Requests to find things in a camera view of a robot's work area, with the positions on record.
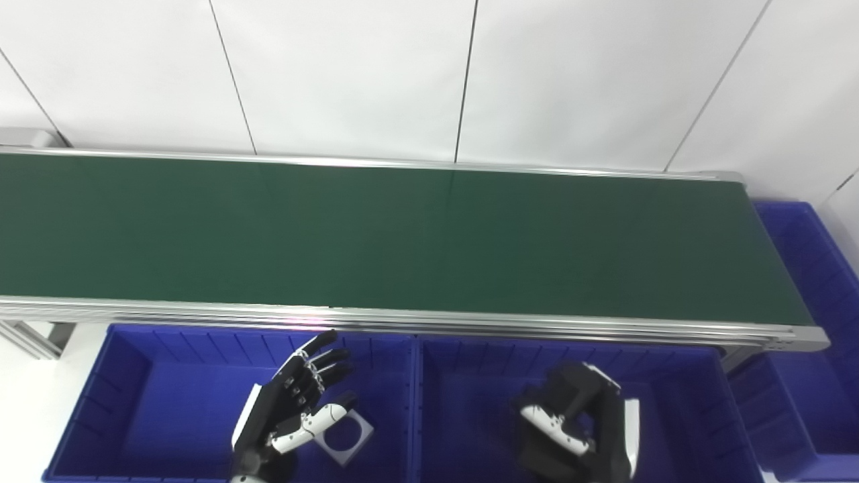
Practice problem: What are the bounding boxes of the black cylinder block part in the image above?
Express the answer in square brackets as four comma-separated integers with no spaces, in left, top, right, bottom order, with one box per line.
[517,386,601,482]

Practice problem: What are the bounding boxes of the green conveyor belt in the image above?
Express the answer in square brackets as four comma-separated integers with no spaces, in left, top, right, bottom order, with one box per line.
[0,146,831,354]
[0,153,816,329]

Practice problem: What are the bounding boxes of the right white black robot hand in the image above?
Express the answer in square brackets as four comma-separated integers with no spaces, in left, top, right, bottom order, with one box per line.
[515,362,642,483]

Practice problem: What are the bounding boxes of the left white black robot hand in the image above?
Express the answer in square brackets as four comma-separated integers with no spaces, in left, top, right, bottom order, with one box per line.
[230,330,358,483]

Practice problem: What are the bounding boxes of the aluminium conveyor leg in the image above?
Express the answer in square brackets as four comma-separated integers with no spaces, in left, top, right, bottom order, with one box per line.
[721,345,766,374]
[0,321,76,361]

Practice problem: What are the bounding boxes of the blue plastic bin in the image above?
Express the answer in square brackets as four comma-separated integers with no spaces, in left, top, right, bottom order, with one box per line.
[411,334,766,483]
[42,324,418,483]
[728,200,859,482]

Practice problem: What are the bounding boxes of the grey square plate with hole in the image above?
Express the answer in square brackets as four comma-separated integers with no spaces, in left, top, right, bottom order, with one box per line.
[321,408,374,468]

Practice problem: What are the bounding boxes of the grey conveyor end cover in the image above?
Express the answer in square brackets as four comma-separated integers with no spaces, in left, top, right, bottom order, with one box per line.
[0,127,68,150]

